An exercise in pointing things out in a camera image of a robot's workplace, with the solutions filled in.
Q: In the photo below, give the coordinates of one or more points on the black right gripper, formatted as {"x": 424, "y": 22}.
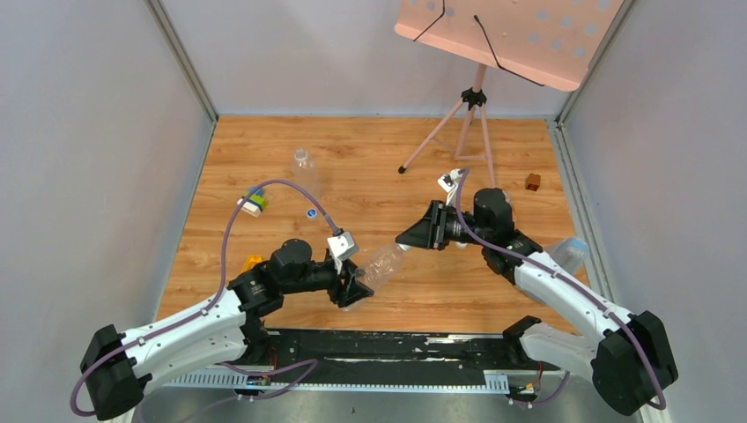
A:
{"x": 429, "y": 232}

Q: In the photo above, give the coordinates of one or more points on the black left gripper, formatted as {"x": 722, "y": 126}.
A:
{"x": 343, "y": 283}

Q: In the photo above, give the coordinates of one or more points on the clear bottle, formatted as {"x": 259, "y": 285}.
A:
{"x": 306, "y": 174}
{"x": 381, "y": 267}

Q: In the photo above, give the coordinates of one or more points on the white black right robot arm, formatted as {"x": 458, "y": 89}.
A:
{"x": 626, "y": 356}

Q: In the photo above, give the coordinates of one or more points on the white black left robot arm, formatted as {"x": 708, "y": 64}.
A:
{"x": 120, "y": 368}

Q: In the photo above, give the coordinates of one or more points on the yellow triangular toy block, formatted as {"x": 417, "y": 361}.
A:
{"x": 251, "y": 262}

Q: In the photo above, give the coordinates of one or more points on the small brown cube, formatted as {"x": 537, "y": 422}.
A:
{"x": 533, "y": 182}

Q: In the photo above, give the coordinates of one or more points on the stacked toy building blocks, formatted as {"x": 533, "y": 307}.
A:
{"x": 254, "y": 204}

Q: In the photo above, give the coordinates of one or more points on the pink music stand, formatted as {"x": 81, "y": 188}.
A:
{"x": 548, "y": 43}

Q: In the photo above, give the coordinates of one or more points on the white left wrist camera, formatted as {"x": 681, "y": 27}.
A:
{"x": 342, "y": 247}

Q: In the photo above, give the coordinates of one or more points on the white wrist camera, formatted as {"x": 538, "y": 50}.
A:
{"x": 450, "y": 182}
{"x": 342, "y": 247}

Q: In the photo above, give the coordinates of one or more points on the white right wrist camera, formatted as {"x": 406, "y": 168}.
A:
{"x": 450, "y": 182}

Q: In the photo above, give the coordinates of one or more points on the black metal base rail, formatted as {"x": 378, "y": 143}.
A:
{"x": 367, "y": 361}

